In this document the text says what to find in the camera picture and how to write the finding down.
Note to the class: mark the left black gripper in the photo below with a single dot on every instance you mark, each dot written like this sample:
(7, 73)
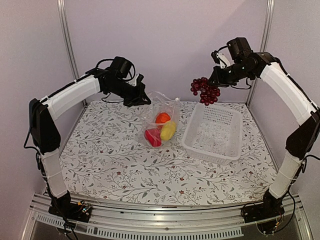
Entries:
(138, 99)

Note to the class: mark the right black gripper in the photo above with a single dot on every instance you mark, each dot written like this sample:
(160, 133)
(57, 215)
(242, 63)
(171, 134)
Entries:
(219, 80)

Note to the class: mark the dark red grapes bunch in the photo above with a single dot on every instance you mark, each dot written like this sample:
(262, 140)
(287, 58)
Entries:
(208, 93)

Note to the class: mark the orange mandarin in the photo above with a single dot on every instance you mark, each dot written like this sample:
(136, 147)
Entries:
(162, 118)

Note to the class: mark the clear zip top bag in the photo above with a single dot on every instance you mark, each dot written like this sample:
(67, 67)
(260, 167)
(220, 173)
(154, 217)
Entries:
(159, 103)

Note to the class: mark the red bell pepper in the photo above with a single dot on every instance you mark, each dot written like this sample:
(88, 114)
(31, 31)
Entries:
(153, 137)

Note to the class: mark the yellow lemon back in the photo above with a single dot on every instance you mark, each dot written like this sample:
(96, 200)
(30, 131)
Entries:
(168, 130)

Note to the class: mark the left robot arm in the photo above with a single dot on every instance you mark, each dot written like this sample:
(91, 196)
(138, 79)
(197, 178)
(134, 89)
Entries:
(44, 112)

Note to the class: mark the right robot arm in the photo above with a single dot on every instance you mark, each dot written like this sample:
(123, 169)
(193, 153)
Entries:
(269, 69)

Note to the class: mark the white plastic basket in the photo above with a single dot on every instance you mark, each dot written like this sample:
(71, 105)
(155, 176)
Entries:
(214, 133)

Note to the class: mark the floral tablecloth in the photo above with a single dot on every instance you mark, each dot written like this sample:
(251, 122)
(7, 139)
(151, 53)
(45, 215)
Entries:
(103, 159)

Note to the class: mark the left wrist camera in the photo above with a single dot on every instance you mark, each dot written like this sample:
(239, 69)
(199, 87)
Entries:
(121, 67)

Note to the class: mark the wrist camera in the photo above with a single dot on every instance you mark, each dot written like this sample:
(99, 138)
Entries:
(238, 48)
(121, 67)

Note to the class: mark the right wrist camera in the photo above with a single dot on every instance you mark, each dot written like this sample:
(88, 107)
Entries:
(238, 48)

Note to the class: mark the right aluminium post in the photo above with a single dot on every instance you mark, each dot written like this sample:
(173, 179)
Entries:
(264, 43)

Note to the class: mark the aluminium post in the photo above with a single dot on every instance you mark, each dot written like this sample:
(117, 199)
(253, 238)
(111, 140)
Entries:
(67, 37)
(264, 43)

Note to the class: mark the aluminium front rail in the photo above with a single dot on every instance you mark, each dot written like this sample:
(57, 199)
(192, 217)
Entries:
(117, 220)

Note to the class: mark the left aluminium post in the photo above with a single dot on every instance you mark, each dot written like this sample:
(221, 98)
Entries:
(67, 37)

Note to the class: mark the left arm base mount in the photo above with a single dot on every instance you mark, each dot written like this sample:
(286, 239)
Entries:
(79, 211)

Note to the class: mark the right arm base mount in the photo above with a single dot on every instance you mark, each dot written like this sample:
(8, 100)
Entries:
(269, 214)

